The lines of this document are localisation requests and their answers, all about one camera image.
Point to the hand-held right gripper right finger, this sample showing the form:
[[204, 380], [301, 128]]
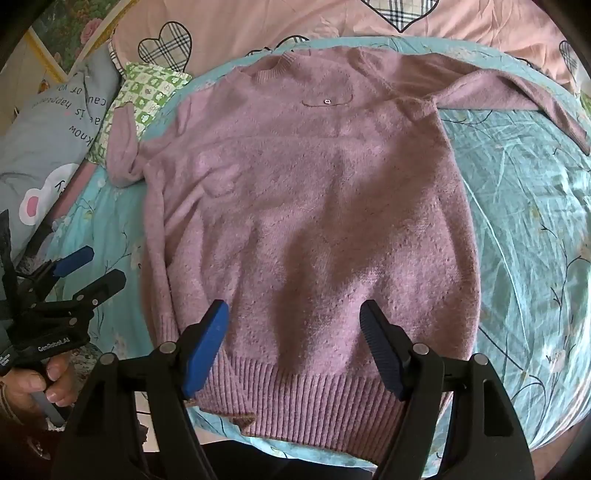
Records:
[[378, 341]]

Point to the grey printed pillow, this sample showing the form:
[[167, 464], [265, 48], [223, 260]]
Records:
[[46, 138]]

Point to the green checked pillow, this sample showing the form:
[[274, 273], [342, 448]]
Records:
[[147, 92]]

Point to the pink quilt with plaid hearts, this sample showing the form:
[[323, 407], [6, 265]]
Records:
[[277, 23]]

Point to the framed floral wall picture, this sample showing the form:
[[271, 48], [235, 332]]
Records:
[[74, 23]]

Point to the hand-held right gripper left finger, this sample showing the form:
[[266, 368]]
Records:
[[207, 350]]

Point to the blue floral bedsheet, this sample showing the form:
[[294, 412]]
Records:
[[531, 230]]

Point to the person's left hand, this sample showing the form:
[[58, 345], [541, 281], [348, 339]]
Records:
[[27, 387]]

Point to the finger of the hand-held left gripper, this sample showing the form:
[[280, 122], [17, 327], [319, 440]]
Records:
[[74, 261], [106, 284]]

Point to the mauve knitted sweater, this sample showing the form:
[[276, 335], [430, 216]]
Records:
[[300, 207]]

